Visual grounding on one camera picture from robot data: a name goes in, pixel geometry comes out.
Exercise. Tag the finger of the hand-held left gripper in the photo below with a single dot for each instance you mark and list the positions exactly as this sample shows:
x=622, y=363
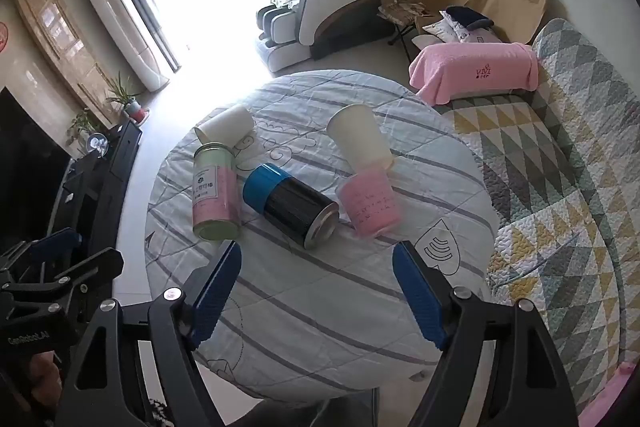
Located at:
x=90, y=264
x=60, y=239

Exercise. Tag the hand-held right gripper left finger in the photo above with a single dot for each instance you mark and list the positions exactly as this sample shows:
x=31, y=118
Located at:
x=215, y=294

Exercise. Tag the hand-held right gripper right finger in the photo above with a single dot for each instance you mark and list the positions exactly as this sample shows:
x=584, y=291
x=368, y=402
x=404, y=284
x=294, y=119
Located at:
x=419, y=299

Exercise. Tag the pink plastic cup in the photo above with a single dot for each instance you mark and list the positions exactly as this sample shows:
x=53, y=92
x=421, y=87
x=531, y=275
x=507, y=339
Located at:
x=371, y=203

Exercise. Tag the small white paper cup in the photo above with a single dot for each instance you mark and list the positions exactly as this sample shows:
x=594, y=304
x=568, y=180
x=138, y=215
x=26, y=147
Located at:
x=227, y=127

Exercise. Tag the large white paper cup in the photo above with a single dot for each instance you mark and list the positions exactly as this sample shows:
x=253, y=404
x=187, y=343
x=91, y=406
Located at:
x=357, y=139

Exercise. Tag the black tv stand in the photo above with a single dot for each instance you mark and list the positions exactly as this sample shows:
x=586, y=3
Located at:
x=95, y=192

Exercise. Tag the black television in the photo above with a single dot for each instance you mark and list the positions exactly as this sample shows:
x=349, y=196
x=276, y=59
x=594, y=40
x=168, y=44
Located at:
x=25, y=167

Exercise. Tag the striped printed blanket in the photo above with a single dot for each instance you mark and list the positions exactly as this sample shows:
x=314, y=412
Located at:
x=320, y=307

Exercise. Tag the green and pink can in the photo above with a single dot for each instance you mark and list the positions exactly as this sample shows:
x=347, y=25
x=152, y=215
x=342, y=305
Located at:
x=215, y=194

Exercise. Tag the small clear desk fan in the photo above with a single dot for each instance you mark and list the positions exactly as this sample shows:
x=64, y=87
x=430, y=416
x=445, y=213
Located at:
x=96, y=143

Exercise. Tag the green potted plant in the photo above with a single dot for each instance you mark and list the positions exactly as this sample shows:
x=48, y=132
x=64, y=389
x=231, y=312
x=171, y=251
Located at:
x=82, y=124

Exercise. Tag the blue and black can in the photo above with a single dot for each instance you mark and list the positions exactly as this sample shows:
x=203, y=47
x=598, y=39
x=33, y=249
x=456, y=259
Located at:
x=292, y=204

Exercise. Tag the potted plant red pot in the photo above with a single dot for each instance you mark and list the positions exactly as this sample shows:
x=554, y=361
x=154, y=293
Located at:
x=127, y=99

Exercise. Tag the triangle pattern quilted sofa cover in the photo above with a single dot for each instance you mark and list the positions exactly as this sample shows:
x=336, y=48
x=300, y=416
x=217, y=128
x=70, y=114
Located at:
x=565, y=187

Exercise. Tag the pink cloth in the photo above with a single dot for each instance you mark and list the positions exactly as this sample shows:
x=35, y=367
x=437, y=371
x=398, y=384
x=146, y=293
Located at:
x=612, y=394

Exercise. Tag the white standing air conditioner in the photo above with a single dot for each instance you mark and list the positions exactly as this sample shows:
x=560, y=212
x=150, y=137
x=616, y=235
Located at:
x=125, y=22

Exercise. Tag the pink towel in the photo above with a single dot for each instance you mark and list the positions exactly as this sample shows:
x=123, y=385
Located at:
x=470, y=69

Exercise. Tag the white printed pillow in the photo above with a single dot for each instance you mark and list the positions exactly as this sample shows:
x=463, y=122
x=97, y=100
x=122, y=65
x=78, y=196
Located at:
x=457, y=29

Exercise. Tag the dark folded cloth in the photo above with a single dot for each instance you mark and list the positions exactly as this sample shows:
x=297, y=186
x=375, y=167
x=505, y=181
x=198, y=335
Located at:
x=467, y=17

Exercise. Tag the small folding table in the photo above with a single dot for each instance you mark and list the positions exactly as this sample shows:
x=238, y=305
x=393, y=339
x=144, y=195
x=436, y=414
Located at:
x=402, y=9

